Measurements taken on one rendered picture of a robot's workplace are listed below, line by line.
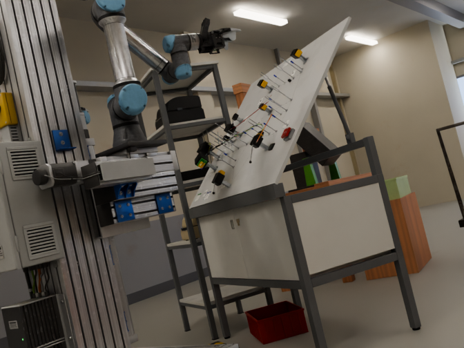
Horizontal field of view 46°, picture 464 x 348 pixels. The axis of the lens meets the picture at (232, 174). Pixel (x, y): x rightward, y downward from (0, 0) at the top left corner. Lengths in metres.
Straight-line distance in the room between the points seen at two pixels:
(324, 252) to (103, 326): 1.05
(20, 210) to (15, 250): 0.15
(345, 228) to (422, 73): 9.02
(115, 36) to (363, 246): 1.52
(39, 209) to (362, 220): 1.52
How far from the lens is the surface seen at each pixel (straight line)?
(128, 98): 2.28
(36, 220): 2.20
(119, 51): 2.36
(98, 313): 2.38
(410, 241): 4.50
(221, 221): 3.27
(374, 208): 2.86
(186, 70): 2.43
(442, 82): 11.48
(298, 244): 2.59
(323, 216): 2.68
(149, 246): 6.99
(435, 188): 11.59
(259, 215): 2.82
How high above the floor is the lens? 0.79
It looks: 4 degrees up
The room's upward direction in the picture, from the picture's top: 13 degrees counter-clockwise
